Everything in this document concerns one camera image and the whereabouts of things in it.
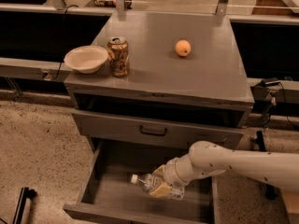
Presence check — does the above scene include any black cable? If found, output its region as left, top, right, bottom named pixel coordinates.
left=50, top=4, right=80, bottom=82

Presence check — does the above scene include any black metal leg left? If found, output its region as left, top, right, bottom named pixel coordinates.
left=12, top=187, right=37, bottom=224

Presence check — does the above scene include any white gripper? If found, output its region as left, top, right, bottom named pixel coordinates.
left=149, top=154, right=226, bottom=199

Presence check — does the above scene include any gold soda can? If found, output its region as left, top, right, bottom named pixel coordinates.
left=107, top=36, right=130, bottom=77

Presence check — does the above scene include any clear plastic water bottle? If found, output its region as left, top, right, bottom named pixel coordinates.
left=130, top=173, right=185, bottom=202

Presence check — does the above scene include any orange fruit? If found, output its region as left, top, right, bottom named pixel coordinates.
left=175, top=40, right=191, bottom=57

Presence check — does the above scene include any black metal leg right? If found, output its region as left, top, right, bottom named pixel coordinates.
left=255, top=131, right=277, bottom=201

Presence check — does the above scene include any grey upper drawer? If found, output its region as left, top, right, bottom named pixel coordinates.
left=72, top=110, right=243, bottom=149

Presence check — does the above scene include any open grey lower drawer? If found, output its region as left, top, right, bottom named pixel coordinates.
left=64, top=141, right=221, bottom=224

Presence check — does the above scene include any grey drawer cabinet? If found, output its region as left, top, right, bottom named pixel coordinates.
left=64, top=10, right=255, bottom=173

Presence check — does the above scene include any black metal leg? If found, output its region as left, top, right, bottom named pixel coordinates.
left=12, top=187, right=37, bottom=224
left=255, top=131, right=277, bottom=201

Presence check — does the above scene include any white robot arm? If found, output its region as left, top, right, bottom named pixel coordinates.
left=149, top=141, right=299, bottom=200

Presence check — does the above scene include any white paper bowl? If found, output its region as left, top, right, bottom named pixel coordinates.
left=64, top=46, right=108, bottom=74

